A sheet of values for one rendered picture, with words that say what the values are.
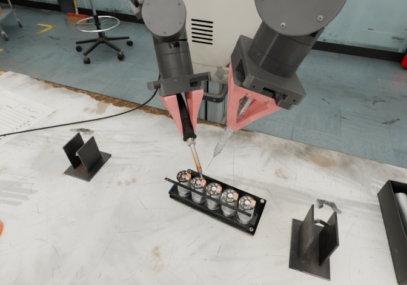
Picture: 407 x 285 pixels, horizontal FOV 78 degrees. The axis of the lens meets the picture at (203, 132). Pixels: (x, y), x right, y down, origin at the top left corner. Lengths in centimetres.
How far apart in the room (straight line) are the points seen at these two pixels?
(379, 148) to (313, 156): 137
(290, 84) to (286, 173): 29
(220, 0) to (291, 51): 43
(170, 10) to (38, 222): 40
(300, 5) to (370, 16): 277
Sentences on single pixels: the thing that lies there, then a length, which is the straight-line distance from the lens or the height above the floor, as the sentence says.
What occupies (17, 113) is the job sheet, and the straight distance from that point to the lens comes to 81.
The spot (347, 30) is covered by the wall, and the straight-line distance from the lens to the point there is 297.
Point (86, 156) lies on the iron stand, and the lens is 54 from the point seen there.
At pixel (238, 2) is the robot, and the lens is 66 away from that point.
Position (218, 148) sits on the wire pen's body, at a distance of 37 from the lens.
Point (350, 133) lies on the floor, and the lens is 197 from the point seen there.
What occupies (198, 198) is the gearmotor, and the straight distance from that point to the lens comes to 44.
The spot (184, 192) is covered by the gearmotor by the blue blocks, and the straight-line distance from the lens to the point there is 45.
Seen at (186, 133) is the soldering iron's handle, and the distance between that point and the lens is 44.
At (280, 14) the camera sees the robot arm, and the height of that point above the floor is 110.
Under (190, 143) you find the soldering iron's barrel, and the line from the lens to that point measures 44.
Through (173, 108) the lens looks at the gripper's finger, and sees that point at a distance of 42.
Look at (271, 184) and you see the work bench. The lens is 51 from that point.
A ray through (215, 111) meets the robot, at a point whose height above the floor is 62.
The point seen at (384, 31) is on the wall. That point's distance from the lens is 302.
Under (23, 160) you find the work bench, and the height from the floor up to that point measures 75.
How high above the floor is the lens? 115
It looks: 42 degrees down
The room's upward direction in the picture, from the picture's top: straight up
